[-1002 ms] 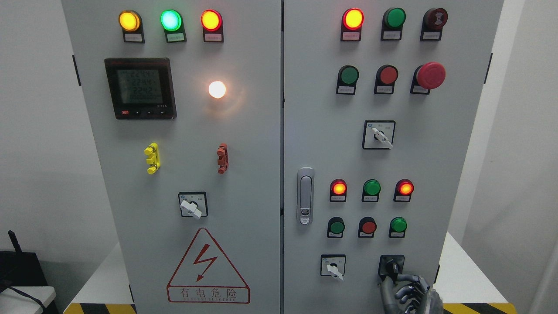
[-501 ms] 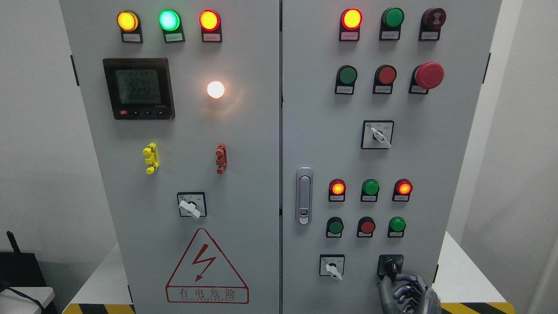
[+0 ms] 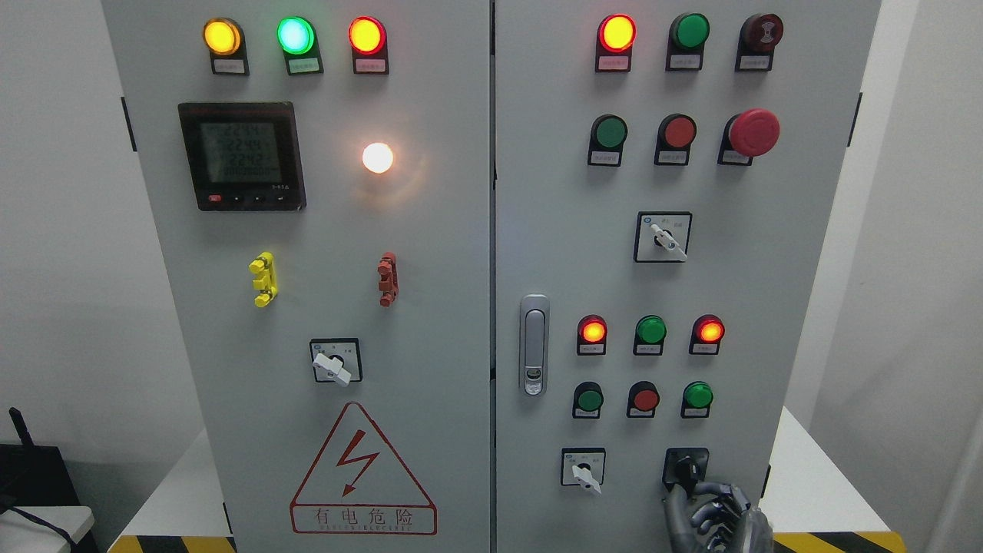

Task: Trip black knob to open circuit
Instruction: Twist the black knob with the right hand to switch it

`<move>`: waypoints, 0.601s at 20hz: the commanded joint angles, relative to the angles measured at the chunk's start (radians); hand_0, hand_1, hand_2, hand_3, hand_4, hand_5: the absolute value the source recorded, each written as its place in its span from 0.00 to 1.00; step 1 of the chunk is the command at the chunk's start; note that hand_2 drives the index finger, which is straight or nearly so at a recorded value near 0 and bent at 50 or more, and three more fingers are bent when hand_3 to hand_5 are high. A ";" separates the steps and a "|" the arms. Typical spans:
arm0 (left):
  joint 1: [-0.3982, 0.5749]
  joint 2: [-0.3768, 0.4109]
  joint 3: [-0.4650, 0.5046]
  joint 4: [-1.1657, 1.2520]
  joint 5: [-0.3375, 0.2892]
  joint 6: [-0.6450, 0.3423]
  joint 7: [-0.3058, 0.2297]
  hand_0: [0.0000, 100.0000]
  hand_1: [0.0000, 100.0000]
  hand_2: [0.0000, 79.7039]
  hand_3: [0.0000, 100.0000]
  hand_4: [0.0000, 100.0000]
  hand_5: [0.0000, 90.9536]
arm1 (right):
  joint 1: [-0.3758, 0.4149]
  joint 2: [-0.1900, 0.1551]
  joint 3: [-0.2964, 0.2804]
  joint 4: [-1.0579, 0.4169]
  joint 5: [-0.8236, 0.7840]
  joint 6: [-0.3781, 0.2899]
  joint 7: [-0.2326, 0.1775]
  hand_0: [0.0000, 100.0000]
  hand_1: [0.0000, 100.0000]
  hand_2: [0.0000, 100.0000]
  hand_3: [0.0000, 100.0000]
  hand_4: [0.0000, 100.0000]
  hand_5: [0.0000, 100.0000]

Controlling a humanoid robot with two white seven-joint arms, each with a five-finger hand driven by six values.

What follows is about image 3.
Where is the grey right cabinet door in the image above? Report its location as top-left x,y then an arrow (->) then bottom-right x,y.
495,1 -> 882,552

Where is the white glowing lamp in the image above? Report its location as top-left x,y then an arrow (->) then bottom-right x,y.
361,141 -> 396,174

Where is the green lamp middle row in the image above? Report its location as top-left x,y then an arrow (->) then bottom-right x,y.
633,315 -> 667,356

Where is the red push button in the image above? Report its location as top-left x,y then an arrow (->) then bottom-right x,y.
654,113 -> 697,167
626,381 -> 660,418

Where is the red emergency stop mushroom button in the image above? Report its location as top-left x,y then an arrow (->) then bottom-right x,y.
717,108 -> 780,167

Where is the green push button lower right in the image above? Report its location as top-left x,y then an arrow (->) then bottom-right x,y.
679,381 -> 715,419

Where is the white platform base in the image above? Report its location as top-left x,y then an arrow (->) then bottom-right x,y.
111,412 -> 906,552

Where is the grey left cabinet door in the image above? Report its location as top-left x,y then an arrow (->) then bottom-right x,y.
102,1 -> 492,552

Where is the green lit indicator lamp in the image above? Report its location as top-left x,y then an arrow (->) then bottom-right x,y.
276,15 -> 323,75

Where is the white folding table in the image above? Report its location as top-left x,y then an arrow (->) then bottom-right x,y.
1,506 -> 94,552

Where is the red lamp row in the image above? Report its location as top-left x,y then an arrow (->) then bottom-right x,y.
577,314 -> 607,355
689,314 -> 726,355

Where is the black rotary knob switch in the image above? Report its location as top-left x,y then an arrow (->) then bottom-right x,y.
661,447 -> 710,498

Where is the red push button lower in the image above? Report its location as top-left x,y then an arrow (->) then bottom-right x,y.
626,381 -> 660,418

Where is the green push button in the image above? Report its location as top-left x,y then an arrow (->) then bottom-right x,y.
571,381 -> 604,419
587,114 -> 627,167
679,381 -> 715,419

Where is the green push button lower left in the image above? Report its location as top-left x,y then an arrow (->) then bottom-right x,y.
571,381 -> 604,419

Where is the grey cabinet door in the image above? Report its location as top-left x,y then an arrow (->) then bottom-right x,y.
102,1 -> 492,552
495,1 -> 882,552

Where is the red push button upper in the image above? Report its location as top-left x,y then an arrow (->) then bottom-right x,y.
654,113 -> 697,167

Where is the black box with antenna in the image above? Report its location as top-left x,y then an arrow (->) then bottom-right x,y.
1,407 -> 99,552

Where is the black cable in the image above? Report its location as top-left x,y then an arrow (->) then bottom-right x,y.
0,470 -> 79,550

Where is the yellow indicator lamp top left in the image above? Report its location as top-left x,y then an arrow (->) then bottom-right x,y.
201,17 -> 250,76

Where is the red indicator lamp right top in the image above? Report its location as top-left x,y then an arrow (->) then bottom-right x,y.
594,13 -> 637,73

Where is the red electric hazard warning sticker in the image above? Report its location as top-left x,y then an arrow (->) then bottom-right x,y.
290,402 -> 438,535

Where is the white selector switch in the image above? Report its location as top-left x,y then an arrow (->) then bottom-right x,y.
561,447 -> 605,496
634,211 -> 692,263

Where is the red lamp middle row left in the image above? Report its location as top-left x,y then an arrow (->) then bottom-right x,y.
577,314 -> 607,355

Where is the green push button upper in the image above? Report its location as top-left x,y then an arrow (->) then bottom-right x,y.
587,114 -> 627,167

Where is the black digital power meter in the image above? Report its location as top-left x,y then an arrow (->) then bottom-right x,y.
178,101 -> 306,211

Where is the red indicator lamp left door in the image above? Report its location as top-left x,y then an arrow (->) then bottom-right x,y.
348,15 -> 389,75

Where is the white selector switch left door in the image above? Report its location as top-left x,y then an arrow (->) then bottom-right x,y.
309,337 -> 364,386

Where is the green indicator lamp right top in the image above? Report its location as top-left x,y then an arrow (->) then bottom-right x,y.
666,12 -> 710,72

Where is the yellow terminal connector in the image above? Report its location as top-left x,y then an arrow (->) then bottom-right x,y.
248,251 -> 278,308

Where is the silver cabinet door handle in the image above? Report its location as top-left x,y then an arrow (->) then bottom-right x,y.
518,294 -> 550,396

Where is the red terminal connector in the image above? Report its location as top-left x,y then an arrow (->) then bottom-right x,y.
376,252 -> 399,307

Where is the red lamp middle row right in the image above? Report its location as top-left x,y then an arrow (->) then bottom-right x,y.
689,314 -> 726,355

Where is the white selector switch lower right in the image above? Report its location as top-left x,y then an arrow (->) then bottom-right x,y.
561,447 -> 605,496

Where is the white selector switch upper right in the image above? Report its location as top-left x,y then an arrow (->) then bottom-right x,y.
634,211 -> 692,263

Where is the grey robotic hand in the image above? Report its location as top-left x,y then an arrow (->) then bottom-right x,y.
664,481 -> 775,552

